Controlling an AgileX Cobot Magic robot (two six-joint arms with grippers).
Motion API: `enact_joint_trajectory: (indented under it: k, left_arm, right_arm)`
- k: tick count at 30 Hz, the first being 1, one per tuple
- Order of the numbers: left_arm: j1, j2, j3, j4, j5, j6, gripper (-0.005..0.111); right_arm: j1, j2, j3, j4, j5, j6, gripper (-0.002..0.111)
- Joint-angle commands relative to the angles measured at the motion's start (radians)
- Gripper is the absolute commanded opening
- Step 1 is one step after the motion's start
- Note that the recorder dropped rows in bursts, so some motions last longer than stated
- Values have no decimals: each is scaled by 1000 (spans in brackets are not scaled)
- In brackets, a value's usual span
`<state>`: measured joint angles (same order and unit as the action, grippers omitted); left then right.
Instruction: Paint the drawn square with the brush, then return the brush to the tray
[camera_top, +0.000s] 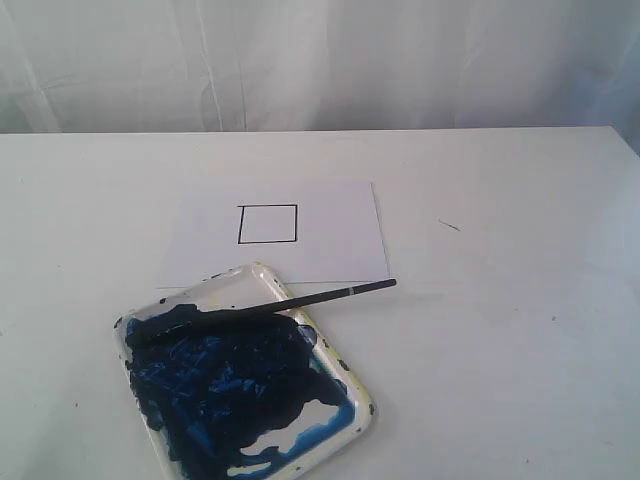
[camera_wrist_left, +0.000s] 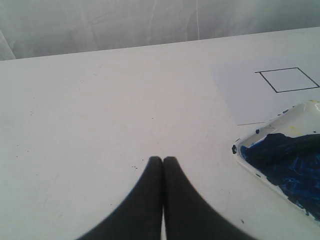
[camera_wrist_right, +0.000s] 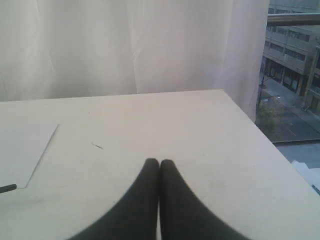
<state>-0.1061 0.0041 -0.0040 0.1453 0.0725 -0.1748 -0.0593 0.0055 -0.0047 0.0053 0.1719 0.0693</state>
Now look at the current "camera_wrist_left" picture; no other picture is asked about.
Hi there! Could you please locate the white paint tray blue paint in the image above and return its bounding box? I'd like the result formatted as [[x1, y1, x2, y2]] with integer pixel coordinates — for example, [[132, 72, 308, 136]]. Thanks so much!
[[232, 100, 320, 224]]

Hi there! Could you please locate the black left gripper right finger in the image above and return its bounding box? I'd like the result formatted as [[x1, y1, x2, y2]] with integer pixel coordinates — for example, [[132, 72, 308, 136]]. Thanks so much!
[[162, 156, 253, 240]]

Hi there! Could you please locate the white paper with square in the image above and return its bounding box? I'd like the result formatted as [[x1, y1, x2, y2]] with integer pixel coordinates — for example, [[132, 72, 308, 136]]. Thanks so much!
[[212, 28, 320, 125]]

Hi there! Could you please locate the white backdrop curtain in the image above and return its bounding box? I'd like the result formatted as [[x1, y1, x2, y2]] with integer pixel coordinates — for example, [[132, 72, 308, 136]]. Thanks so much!
[[0, 0, 320, 60]]

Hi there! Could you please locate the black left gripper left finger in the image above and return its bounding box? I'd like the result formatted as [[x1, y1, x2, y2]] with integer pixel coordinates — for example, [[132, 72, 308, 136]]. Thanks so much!
[[79, 156, 163, 240]]

